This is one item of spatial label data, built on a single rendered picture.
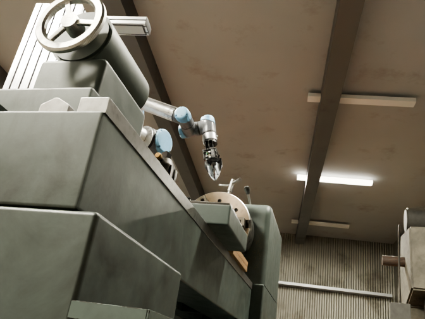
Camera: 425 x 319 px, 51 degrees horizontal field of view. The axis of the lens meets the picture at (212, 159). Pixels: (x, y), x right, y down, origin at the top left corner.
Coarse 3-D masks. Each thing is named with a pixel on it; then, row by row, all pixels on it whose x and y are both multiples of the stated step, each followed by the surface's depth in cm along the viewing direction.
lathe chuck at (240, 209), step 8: (216, 192) 207; (224, 192) 206; (208, 200) 206; (216, 200) 205; (224, 200) 204; (232, 200) 203; (240, 200) 203; (240, 208) 201; (240, 216) 199; (248, 216) 198; (248, 232) 195; (248, 240) 197
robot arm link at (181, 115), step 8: (144, 104) 231; (152, 104) 229; (160, 104) 228; (168, 104) 229; (152, 112) 230; (160, 112) 227; (168, 112) 225; (176, 112) 222; (184, 112) 221; (176, 120) 224; (184, 120) 222; (192, 120) 228; (184, 128) 229
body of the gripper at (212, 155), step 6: (210, 138) 227; (204, 144) 230; (210, 144) 228; (216, 144) 232; (204, 150) 225; (210, 150) 225; (216, 150) 224; (204, 156) 225; (210, 156) 223; (216, 156) 223; (210, 162) 227
